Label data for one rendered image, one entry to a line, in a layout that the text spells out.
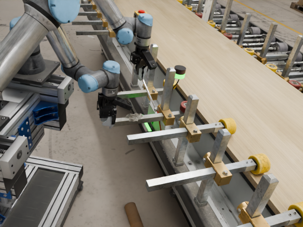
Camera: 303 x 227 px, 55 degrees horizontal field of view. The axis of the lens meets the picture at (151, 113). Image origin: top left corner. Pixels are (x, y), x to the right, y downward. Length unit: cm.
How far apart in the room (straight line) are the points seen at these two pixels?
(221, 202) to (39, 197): 110
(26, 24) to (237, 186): 111
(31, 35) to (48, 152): 171
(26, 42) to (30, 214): 121
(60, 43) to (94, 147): 150
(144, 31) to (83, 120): 155
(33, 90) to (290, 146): 127
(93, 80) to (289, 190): 91
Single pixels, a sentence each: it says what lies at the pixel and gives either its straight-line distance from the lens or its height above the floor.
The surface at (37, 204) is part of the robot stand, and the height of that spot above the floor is 21.
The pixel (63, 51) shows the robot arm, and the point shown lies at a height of 124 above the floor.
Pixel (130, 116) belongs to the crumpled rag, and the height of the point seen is 87.
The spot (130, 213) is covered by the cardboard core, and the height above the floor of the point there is 8.
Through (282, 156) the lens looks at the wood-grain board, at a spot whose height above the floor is 90.
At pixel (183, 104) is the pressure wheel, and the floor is 91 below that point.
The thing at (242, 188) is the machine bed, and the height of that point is 75.
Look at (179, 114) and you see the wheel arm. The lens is 157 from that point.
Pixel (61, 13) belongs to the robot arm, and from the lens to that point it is 96.
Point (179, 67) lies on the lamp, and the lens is 148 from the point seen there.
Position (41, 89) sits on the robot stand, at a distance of 151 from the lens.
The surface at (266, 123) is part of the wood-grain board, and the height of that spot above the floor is 90.
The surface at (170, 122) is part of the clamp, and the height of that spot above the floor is 84.
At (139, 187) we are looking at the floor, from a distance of 229.
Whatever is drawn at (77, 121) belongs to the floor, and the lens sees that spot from 285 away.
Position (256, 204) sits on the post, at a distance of 102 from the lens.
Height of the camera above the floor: 176
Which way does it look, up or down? 36 degrees down
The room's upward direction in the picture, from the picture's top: 8 degrees clockwise
